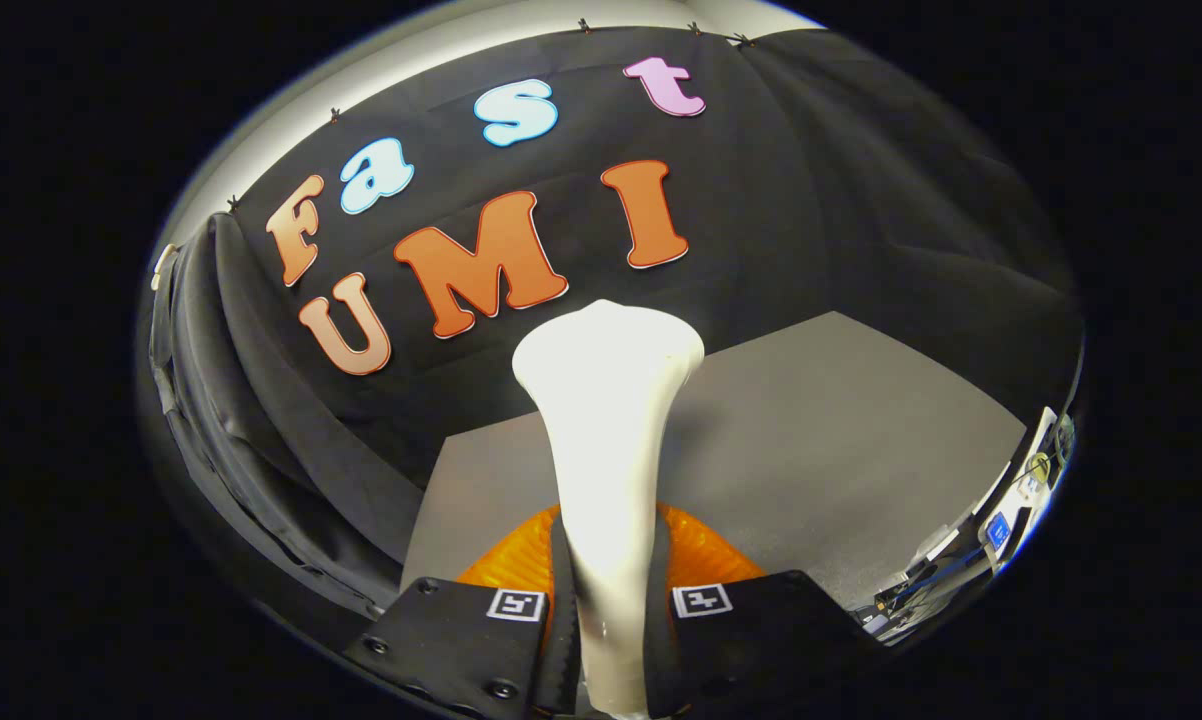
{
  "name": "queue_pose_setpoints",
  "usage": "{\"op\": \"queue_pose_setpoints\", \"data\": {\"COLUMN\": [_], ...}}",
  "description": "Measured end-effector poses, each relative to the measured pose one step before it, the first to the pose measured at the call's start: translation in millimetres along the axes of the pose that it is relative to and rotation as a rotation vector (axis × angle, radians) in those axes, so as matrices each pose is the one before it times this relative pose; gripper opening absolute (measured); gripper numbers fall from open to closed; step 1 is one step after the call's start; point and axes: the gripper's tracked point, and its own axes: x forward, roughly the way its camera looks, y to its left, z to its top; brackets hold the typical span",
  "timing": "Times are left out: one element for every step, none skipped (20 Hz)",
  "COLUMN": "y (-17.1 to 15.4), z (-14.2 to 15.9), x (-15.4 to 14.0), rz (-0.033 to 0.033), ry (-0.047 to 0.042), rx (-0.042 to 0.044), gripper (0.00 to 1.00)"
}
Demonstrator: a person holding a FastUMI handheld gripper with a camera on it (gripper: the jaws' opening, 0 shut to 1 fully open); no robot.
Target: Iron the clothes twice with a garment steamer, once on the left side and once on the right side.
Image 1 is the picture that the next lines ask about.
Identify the grey button shirt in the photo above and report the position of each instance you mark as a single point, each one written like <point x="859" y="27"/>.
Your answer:
<point x="261" y="440"/>

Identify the grey cabinet with dark top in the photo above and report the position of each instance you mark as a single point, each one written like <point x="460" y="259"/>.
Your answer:
<point x="811" y="430"/>

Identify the white table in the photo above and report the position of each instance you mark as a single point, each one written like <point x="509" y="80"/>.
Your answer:
<point x="1009" y="482"/>

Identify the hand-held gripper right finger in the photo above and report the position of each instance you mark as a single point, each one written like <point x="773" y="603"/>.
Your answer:
<point x="659" y="650"/>

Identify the white garment steamer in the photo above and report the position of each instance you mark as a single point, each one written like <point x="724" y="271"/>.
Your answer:
<point x="606" y="400"/>

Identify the phone with blue screen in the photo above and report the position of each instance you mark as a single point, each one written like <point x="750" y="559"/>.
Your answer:
<point x="998" y="530"/>

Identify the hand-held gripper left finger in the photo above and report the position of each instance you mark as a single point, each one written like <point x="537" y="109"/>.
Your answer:
<point x="564" y="650"/>

